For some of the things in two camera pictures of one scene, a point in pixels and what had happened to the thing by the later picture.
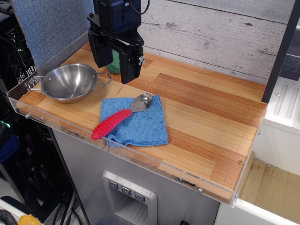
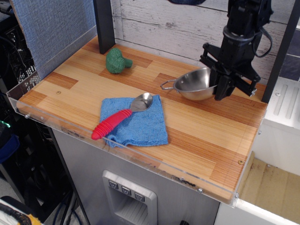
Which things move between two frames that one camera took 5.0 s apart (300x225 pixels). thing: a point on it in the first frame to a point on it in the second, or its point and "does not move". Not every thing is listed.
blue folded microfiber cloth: x=144 y=128 does not move
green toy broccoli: x=114 y=67 does not move
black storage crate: x=17 y=65 does not move
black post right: x=279 y=60 does not move
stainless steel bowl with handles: x=70 y=82 to x=194 y=85
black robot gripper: x=129 y=44 to x=235 y=59
